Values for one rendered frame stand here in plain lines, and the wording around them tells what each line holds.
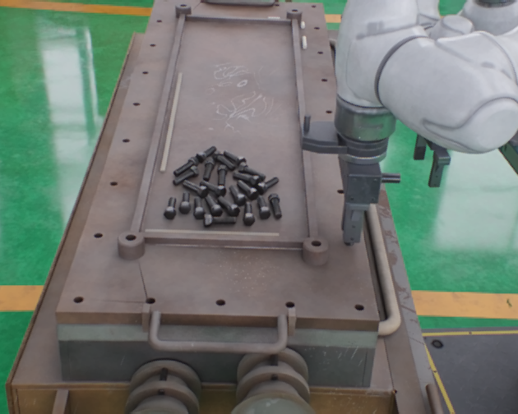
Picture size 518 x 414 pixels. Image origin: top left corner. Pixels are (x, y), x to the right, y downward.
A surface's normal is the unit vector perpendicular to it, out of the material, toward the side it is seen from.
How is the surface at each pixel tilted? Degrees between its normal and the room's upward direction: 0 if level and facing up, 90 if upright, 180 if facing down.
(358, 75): 92
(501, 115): 97
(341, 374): 90
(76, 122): 0
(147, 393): 90
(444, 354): 0
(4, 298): 0
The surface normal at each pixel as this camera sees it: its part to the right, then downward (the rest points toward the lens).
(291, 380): 0.00, 0.55
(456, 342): 0.04, -0.83
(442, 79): -0.51, -0.43
